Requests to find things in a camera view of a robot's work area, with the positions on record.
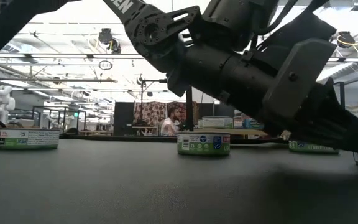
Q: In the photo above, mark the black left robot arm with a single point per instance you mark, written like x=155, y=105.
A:
x=210, y=71

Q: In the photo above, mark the black panel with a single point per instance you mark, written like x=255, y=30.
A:
x=123, y=118

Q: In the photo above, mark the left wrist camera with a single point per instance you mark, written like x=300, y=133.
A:
x=300, y=71

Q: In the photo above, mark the person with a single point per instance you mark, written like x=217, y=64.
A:
x=170, y=124

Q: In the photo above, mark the black background stand bar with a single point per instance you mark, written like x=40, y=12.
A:
x=154, y=81

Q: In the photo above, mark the black table mat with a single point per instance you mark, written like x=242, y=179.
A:
x=104, y=186

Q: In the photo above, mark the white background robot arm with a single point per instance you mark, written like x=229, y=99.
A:
x=2, y=102

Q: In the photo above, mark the black computer case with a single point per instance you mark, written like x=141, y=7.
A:
x=227, y=110

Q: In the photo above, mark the green white tuna can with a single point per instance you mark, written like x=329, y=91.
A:
x=217, y=122
x=199, y=123
x=26, y=140
x=309, y=148
x=204, y=144

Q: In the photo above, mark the brown patterned cloth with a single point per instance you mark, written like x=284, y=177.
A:
x=149, y=113

